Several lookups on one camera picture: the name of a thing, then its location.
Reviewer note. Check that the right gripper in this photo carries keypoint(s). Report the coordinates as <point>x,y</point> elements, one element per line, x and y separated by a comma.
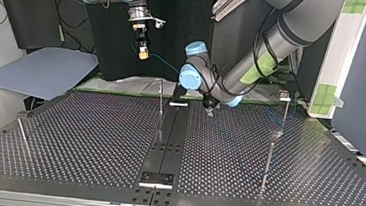
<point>140,34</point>

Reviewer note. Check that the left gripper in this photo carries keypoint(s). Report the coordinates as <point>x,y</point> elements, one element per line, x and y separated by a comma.
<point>210,102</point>

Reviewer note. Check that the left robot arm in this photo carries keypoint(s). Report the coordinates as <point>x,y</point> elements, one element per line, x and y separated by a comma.
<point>295,22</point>

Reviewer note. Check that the connector holder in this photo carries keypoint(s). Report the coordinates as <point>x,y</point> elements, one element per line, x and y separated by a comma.
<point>179,94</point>

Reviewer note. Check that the black panel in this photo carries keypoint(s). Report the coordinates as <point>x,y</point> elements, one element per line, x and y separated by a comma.
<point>115,50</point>

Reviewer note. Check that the grey board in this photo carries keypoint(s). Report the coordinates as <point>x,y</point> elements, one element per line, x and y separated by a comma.
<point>43,70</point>

